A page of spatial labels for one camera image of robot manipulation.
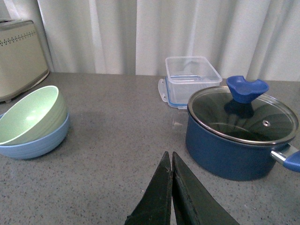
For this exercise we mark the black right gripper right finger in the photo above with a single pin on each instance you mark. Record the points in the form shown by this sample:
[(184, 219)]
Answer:
[(193, 204)]

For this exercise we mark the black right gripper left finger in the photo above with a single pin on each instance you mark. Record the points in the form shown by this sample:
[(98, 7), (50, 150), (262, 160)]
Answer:
[(155, 206)]

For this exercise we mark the blue plastic bowl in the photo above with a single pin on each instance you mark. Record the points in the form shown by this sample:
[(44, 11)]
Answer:
[(37, 147)]

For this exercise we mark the green plastic bowl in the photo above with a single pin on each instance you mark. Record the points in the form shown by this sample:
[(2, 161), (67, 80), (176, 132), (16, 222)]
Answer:
[(34, 116)]

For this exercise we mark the dark blue cooking pot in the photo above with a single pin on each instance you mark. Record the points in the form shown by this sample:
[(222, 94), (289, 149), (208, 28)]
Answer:
[(228, 159)]

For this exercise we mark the glass pot lid blue knob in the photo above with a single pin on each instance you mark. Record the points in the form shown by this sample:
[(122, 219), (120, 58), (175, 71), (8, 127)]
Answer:
[(242, 112)]

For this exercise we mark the clear lid with blue seal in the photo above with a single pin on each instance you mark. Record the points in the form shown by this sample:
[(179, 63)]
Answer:
[(176, 95)]

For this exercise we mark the clear plastic food container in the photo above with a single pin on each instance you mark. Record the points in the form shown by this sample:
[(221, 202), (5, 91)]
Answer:
[(192, 70)]

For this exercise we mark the white curtain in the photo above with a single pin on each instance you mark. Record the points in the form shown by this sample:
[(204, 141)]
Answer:
[(259, 39)]

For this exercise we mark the cream two-slot toaster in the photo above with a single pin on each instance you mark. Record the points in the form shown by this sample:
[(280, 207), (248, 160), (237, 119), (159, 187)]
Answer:
[(22, 60)]

